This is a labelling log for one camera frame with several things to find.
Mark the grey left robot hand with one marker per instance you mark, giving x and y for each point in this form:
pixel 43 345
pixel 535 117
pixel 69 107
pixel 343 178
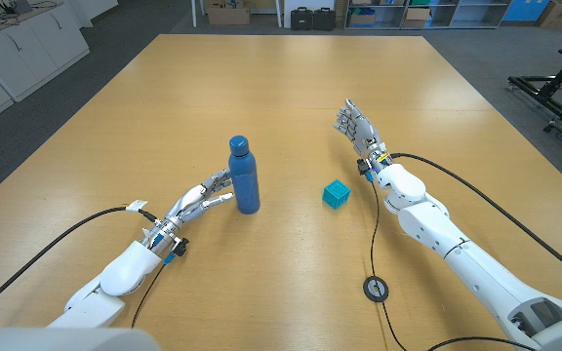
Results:
pixel 190 200

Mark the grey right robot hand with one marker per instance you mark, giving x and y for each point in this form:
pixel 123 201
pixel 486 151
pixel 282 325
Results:
pixel 363 130

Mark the blue metal bottle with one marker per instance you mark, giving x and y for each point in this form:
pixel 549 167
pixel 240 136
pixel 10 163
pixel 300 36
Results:
pixel 246 187

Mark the blue bottle cap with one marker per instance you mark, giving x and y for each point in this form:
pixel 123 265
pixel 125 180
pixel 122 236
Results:
pixel 239 145

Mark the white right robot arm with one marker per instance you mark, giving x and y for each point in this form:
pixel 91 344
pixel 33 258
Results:
pixel 432 224

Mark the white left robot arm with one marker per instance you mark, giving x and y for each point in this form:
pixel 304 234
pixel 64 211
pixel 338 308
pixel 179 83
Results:
pixel 125 268

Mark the teal cube block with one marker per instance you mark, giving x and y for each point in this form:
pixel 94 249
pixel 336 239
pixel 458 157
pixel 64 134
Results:
pixel 335 194

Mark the black hard case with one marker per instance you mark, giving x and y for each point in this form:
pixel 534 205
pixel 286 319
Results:
pixel 302 19
pixel 324 19

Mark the small cardboard box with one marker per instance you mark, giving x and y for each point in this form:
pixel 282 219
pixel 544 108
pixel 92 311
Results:
pixel 416 17

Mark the white desk leg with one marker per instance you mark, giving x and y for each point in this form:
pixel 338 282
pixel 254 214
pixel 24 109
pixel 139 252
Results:
pixel 194 14
pixel 278 14

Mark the grey shelf unit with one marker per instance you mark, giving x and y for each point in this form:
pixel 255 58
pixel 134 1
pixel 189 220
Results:
pixel 476 14

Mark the cardboard box with tape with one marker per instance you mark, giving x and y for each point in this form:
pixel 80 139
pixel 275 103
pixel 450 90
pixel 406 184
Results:
pixel 227 15

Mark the black metal stand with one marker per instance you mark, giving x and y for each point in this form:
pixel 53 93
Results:
pixel 549 90

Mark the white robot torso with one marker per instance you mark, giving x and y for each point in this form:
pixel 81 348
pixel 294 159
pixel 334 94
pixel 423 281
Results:
pixel 56 340

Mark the small white cabinet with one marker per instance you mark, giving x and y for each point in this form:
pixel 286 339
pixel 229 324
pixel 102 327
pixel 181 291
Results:
pixel 100 7

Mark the long white cabinet row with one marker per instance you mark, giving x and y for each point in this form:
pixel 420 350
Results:
pixel 32 49

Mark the large cardboard box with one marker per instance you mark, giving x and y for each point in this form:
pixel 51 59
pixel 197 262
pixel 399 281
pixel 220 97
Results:
pixel 561 13

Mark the grey laptop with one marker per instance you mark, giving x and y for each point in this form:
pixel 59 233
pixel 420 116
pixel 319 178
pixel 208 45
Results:
pixel 20 6

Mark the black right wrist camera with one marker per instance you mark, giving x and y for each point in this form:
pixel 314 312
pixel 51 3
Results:
pixel 363 167

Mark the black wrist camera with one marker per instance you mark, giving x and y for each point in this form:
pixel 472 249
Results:
pixel 363 167
pixel 180 247

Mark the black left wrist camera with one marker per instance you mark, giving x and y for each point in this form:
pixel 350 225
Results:
pixel 180 247

